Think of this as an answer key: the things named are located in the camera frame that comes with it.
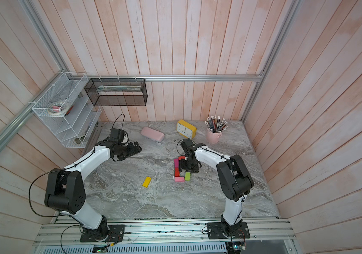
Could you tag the green block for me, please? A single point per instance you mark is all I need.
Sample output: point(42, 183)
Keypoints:
point(187, 176)

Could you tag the tape roll on shelf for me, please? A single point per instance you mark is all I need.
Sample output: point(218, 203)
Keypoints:
point(58, 108)

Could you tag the black mesh wall basket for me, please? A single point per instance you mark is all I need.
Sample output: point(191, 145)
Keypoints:
point(117, 91)

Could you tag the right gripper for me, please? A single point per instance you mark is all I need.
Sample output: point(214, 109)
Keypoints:
point(182, 166)

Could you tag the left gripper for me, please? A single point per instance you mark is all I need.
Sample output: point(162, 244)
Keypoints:
point(132, 150)

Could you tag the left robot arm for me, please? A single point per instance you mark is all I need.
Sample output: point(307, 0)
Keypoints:
point(65, 191)

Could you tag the pink pencil case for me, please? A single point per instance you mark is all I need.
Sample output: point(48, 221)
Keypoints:
point(152, 134)

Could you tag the pink block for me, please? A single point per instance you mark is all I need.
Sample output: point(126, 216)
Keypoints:
point(178, 179)

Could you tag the aluminium front rail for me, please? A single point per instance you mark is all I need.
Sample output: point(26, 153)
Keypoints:
point(67, 231)

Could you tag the yellow block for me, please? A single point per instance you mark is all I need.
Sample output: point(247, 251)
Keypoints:
point(146, 182)

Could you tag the pink pencil cup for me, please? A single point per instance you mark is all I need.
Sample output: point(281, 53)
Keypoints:
point(213, 138)

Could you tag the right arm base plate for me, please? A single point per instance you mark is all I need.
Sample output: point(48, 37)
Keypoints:
point(221, 230)

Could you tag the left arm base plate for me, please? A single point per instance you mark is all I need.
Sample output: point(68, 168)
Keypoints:
point(105, 233)

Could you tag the magenta block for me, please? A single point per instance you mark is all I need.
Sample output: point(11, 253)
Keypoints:
point(176, 163)

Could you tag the white wire shelf rack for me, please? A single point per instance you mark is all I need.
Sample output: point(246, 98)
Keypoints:
point(75, 128)

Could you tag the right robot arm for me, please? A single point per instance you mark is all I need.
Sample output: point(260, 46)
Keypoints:
point(235, 181)

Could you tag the yellow alarm clock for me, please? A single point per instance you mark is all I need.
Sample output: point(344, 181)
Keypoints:
point(186, 129)

